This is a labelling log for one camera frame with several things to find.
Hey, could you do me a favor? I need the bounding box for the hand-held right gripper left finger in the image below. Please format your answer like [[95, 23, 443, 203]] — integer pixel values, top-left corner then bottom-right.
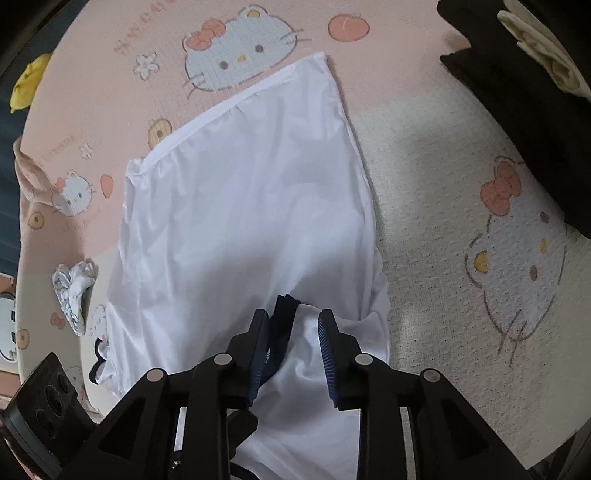
[[83, 310, 270, 480]]

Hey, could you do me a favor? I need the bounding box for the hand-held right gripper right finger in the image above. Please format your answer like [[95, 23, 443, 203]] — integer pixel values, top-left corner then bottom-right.
[[318, 309, 532, 480]]

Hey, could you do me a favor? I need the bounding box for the white t-shirt with navy trim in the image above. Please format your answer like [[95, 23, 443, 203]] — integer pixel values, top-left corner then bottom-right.
[[90, 53, 392, 480]]

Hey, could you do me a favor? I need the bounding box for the small white cat print garment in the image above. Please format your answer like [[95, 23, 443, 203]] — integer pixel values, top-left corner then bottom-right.
[[52, 261, 98, 336]]

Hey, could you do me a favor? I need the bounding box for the pink cream cat print blanket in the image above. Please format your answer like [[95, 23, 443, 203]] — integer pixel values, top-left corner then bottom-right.
[[11, 0, 591, 467]]

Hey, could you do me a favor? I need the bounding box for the dark blue curtain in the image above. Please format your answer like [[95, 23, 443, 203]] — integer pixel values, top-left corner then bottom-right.
[[0, 69, 29, 278]]

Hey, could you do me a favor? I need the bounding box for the folded black garment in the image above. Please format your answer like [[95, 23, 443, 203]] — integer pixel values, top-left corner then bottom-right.
[[436, 0, 591, 232]]

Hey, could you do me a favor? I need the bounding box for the yellow plush toy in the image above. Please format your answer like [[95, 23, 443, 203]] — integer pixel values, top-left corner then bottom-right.
[[10, 53, 54, 114]]

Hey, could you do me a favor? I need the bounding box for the folded cream garment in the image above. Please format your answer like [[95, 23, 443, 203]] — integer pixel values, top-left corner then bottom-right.
[[496, 0, 591, 100]]

